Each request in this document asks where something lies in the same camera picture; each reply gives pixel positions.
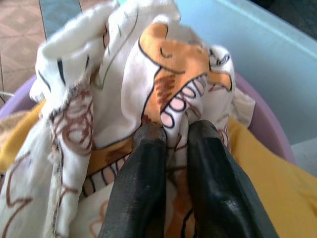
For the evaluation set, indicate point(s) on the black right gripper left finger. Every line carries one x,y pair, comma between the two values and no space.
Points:
138,188

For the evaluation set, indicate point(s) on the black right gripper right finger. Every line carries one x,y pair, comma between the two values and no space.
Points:
218,188

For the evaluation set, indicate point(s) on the white cartoon print cloth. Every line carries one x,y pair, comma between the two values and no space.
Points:
111,99

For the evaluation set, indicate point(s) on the yellow garment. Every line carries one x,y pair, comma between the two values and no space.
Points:
277,178

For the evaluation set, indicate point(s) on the purple plastic laundry basin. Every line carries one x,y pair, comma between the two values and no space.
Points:
267,116

